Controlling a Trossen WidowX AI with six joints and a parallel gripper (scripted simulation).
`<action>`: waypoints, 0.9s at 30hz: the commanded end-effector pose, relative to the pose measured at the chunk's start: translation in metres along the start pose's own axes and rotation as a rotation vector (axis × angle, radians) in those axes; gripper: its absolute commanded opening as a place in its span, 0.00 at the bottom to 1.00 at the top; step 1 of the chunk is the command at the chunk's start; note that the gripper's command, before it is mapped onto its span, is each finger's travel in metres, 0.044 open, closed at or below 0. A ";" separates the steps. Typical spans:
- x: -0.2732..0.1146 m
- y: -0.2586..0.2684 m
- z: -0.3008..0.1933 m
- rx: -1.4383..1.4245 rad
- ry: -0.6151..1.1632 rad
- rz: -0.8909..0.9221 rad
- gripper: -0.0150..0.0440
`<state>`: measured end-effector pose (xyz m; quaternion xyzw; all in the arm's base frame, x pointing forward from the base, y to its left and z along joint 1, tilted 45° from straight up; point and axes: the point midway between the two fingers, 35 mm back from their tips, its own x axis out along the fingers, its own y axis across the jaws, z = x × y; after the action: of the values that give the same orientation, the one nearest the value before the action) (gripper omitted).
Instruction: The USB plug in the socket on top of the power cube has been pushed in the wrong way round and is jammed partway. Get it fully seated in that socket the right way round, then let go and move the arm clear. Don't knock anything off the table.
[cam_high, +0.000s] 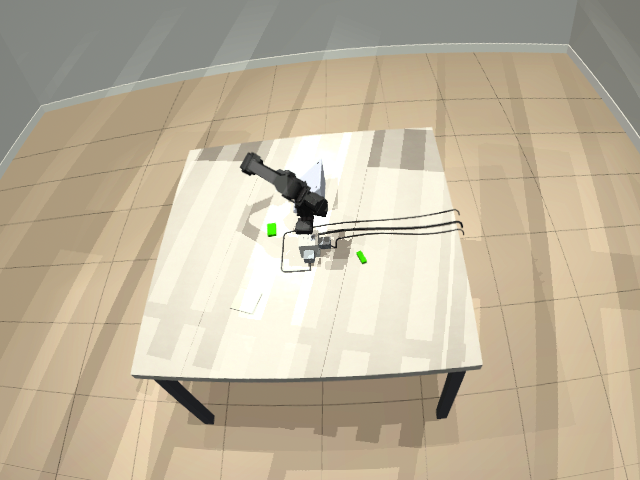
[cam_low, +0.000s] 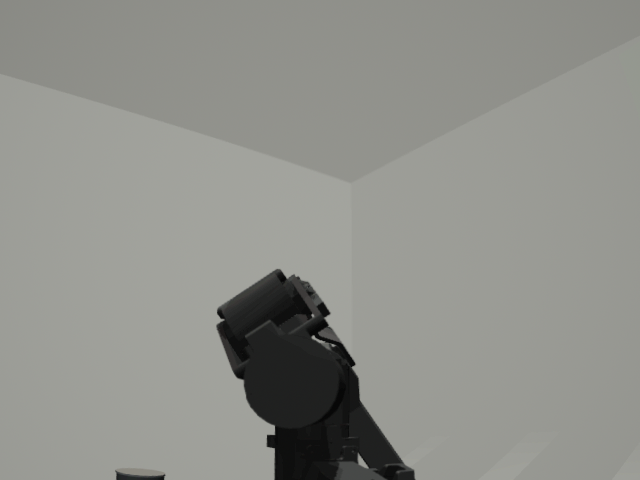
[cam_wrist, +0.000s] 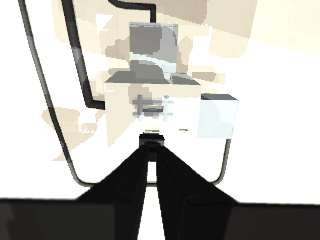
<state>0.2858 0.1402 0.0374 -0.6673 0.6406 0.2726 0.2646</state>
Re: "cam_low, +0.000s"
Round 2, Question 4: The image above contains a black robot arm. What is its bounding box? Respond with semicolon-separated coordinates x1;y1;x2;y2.
216;269;415;480

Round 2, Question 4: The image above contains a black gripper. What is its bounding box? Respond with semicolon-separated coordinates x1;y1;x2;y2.
266;424;360;480

